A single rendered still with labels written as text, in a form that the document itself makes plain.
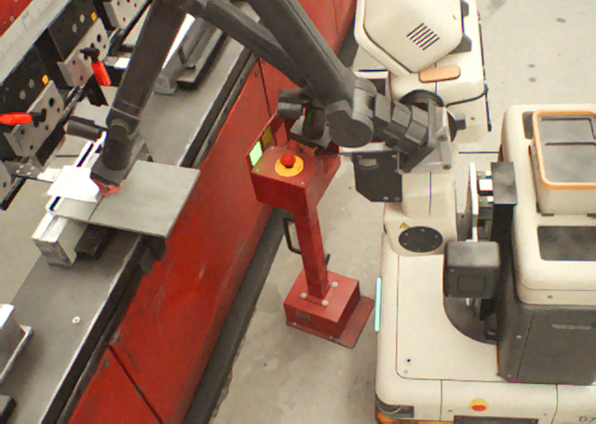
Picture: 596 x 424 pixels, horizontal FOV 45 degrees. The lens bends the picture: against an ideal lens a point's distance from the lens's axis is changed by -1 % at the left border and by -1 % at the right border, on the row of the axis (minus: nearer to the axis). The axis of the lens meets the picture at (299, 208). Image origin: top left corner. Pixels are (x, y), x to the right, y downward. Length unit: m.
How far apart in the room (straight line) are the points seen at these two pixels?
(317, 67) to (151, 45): 0.27
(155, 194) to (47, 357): 0.39
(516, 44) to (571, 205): 1.83
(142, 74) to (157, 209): 0.36
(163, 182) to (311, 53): 0.54
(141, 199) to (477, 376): 1.03
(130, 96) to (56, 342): 0.55
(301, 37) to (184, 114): 0.80
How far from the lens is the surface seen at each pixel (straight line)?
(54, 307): 1.61
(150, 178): 1.57
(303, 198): 1.79
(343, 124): 1.21
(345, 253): 2.59
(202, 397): 2.33
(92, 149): 1.69
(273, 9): 1.11
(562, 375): 1.97
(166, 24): 1.17
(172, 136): 1.83
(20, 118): 1.36
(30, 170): 1.70
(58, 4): 1.50
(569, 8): 3.64
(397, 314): 2.12
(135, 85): 1.28
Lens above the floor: 2.10
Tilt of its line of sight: 50 degrees down
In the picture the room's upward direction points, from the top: 11 degrees counter-clockwise
